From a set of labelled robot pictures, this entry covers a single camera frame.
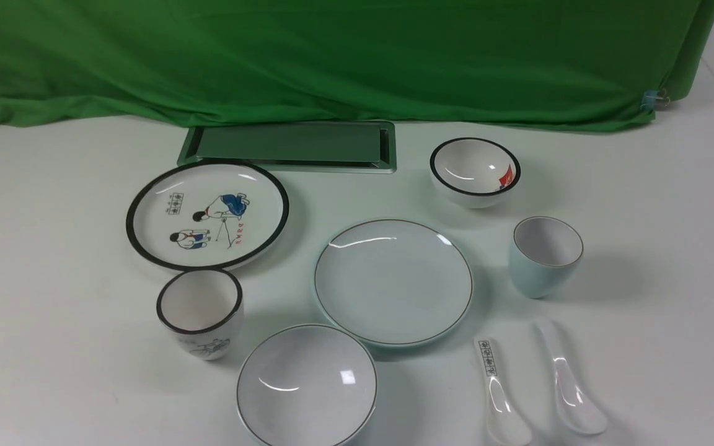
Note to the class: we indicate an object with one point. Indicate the pale blue bowl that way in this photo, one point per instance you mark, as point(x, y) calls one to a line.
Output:
point(307, 385)

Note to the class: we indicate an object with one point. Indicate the pale blue ceramic cup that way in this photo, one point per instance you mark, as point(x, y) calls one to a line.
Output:
point(543, 255)

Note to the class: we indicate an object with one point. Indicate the plain white ceramic spoon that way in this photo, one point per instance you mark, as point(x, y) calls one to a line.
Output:
point(576, 410)

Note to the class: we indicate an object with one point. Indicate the black-rimmed illustrated white cup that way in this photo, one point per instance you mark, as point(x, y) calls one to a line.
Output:
point(204, 310)

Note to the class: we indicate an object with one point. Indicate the illustrated black-rimmed white plate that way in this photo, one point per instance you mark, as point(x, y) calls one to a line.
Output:
point(218, 214)

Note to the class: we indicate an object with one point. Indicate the pale blue plate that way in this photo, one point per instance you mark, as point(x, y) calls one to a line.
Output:
point(393, 283)

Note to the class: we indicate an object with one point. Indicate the white spoon with characters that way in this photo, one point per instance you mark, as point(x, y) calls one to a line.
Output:
point(503, 424)

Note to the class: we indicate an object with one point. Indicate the small black-rimmed white bowl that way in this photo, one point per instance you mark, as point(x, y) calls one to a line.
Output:
point(474, 173)

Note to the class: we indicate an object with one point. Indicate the green backdrop cloth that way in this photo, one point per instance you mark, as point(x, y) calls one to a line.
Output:
point(561, 65)

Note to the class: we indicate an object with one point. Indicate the blue binder clip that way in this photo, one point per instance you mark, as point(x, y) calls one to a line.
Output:
point(655, 99)

